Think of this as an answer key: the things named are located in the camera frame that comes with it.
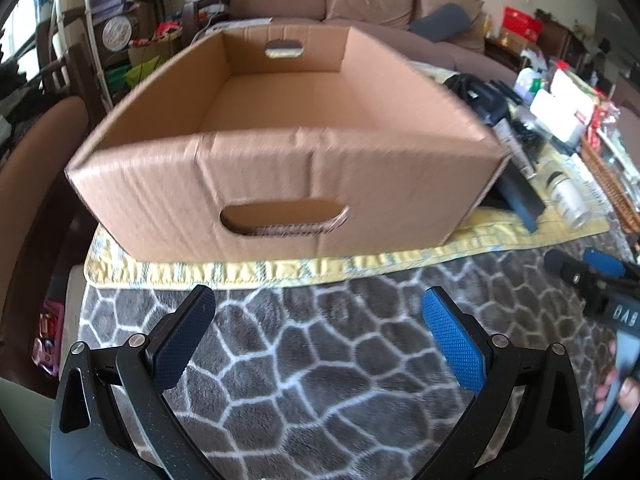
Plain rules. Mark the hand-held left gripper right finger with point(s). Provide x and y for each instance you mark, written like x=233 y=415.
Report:
x=455 y=345

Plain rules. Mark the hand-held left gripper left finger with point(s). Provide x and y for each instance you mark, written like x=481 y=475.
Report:
x=185 y=340

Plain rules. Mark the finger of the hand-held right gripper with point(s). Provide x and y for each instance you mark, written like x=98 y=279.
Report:
x=605 y=261
x=560 y=262

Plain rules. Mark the black box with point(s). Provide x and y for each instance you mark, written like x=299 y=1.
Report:
x=520 y=195

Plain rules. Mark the beige cup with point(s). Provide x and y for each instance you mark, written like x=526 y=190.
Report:
x=515 y=150

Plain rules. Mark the large cardboard box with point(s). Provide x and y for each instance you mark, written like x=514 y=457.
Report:
x=150 y=195

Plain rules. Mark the person's right hand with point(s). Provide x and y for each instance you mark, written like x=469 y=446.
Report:
x=629 y=399

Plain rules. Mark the white jar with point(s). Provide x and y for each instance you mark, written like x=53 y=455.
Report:
x=567 y=197

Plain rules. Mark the wicker basket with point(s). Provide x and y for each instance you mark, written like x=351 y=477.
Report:
x=610 y=180

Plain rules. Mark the yellow checked cloth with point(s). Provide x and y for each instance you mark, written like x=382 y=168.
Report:
x=350 y=262

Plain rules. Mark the red snack packet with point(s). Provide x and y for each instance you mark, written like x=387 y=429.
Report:
x=600 y=125

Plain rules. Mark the pink container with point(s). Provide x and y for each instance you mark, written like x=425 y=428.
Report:
x=47 y=335

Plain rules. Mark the white box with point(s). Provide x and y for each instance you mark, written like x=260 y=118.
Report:
x=555 y=120

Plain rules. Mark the white gift bag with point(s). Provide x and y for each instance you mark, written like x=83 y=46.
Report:
x=567 y=80

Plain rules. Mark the black zip pouch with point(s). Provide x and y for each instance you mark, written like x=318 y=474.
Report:
x=480 y=97

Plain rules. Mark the brown wooden chair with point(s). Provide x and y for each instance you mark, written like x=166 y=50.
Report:
x=35 y=185

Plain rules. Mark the red box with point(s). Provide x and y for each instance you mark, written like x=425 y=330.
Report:
x=520 y=22

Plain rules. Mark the green bag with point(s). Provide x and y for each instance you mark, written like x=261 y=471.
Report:
x=142 y=74

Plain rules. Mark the small brown carton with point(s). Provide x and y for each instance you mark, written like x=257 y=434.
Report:
x=155 y=50

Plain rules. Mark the round white tin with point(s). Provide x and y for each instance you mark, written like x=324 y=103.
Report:
x=117 y=32

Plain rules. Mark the printed paper leaflet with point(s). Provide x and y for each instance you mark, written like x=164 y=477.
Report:
x=245 y=22

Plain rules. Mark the stack of blue boxes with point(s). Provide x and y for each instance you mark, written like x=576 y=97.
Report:
x=112 y=0

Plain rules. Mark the white tube frame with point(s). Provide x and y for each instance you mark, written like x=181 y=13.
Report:
x=90 y=15

